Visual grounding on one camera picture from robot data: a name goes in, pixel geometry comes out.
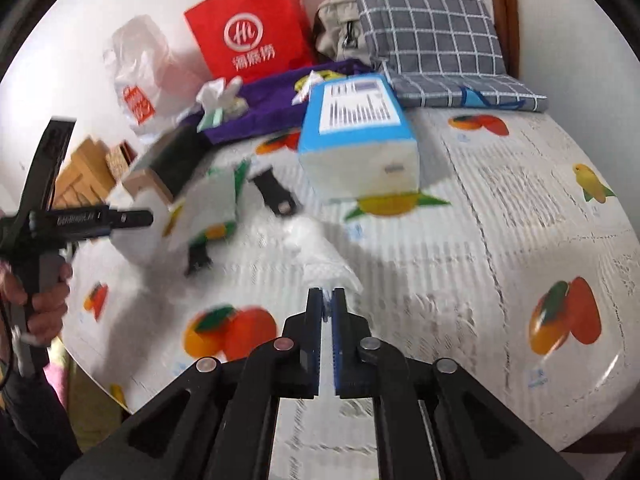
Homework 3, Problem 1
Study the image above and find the blue and white box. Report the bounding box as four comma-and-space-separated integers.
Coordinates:
297, 72, 420, 205

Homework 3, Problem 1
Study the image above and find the light teal cloth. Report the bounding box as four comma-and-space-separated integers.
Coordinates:
196, 102, 224, 134

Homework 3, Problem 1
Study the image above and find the fruit printed tablecloth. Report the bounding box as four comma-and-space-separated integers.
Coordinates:
65, 105, 633, 456

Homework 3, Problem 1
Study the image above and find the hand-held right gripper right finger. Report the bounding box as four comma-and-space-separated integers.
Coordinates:
331, 287, 583, 480

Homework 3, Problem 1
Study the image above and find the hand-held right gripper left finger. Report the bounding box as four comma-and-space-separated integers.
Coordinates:
60, 287, 325, 480

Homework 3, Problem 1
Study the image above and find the patterned book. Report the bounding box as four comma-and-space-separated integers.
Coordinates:
105, 141, 138, 181

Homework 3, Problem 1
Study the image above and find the clear packet with green label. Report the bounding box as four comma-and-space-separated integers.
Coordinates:
167, 159, 252, 256

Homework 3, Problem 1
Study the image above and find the white plastic shopping bag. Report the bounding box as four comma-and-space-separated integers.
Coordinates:
102, 15, 201, 136

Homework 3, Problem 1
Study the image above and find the brown wooden door frame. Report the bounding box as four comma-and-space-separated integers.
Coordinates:
486, 0, 521, 76

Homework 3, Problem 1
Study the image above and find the small clear plastic bag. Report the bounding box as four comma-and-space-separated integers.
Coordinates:
280, 220, 365, 311

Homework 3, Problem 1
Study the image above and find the person's left hand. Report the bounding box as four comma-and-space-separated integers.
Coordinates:
0, 261, 74, 347

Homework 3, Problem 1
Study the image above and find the grey plaid folded cushion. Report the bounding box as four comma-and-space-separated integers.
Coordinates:
350, 0, 548, 113

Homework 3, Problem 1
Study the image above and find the white glove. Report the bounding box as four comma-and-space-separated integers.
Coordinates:
196, 76, 244, 111

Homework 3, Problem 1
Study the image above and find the person's left forearm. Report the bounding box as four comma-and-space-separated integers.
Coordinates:
0, 367, 83, 480

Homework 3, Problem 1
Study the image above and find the black watch strap with buckle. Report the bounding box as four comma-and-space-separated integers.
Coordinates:
249, 167, 301, 217

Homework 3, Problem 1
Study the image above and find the red paper bag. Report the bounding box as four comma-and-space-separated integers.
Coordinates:
183, 0, 316, 83

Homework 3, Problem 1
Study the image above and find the black watch strap with holes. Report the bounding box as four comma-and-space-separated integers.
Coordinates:
184, 242, 213, 277

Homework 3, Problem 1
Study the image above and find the dark box with gold base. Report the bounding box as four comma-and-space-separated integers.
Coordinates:
122, 125, 211, 206

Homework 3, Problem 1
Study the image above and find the beige backpack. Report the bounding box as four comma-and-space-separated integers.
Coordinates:
314, 0, 373, 66

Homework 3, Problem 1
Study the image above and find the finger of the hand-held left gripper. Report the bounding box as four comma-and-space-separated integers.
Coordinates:
107, 209, 154, 235

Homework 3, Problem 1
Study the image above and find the pastel striped quilt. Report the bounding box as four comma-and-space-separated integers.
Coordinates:
42, 337, 128, 448

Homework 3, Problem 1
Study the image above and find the purple towel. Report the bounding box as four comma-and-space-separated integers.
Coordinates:
180, 58, 373, 146

